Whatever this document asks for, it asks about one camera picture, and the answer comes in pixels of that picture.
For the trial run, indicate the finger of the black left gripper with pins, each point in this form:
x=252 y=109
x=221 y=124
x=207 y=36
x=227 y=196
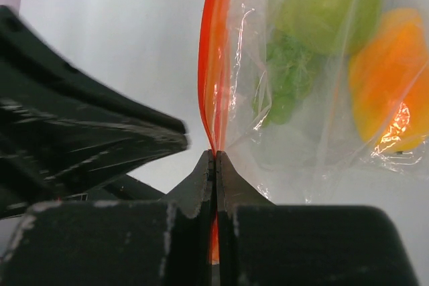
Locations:
x=51 y=155
x=37 y=61

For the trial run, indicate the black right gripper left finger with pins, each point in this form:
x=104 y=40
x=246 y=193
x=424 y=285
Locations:
x=117 y=242

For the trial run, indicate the orange fake peach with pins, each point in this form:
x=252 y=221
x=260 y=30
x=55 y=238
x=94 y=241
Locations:
x=388 y=83

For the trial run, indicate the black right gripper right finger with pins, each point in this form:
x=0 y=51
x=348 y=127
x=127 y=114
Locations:
x=264 y=244

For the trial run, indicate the clear zip top bag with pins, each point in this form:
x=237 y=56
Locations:
x=316 y=101

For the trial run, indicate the light green fake pear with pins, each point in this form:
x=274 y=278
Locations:
x=329 y=26

